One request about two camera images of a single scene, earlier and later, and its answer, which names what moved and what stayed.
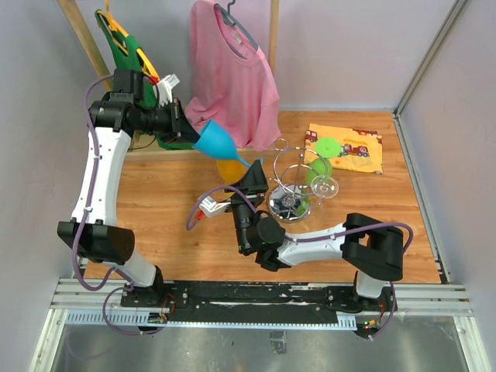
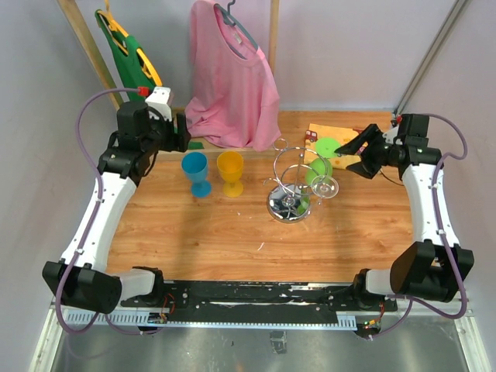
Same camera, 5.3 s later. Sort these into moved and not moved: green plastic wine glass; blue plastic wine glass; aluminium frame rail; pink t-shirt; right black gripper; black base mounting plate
Moved: blue plastic wine glass; right black gripper
Not moved: aluminium frame rail; green plastic wine glass; pink t-shirt; black base mounting plate
